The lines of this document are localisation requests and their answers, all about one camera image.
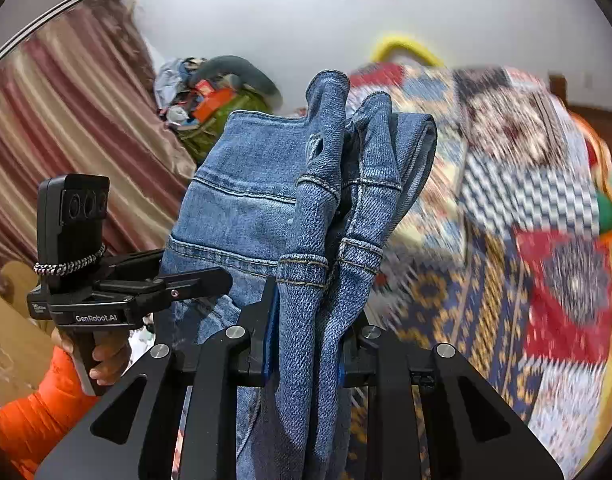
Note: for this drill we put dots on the blue denim jeans pants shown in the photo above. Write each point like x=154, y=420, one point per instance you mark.
x=246, y=210

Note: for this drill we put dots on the person's left forearm orange sleeve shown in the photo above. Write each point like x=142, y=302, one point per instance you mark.
x=31, y=420

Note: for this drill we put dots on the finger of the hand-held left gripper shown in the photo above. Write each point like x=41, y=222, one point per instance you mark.
x=138, y=265
x=196, y=282

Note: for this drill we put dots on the orange box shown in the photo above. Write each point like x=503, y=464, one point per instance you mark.
x=213, y=102

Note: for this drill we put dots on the metal curtain rod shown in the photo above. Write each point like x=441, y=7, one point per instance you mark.
x=36, y=22

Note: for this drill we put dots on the person's left hand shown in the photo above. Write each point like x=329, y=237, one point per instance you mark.
x=111, y=360

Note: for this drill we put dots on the patchwork printed blanket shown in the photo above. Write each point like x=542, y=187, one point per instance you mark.
x=511, y=260

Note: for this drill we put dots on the grey plush pillow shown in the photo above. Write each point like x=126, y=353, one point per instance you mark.
x=246, y=70

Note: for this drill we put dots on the yellow curved object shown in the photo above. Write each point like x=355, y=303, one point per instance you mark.
x=401, y=40

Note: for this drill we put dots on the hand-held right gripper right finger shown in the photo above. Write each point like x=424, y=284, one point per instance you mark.
x=342, y=375

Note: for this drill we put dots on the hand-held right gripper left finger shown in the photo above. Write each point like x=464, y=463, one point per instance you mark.
x=272, y=340

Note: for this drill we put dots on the pink striped curtain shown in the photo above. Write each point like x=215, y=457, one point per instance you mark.
x=76, y=125

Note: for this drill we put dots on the wooden folding table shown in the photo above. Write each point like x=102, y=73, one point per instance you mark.
x=11, y=340

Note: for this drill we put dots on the green patterned bag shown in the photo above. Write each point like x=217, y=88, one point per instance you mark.
x=201, y=140

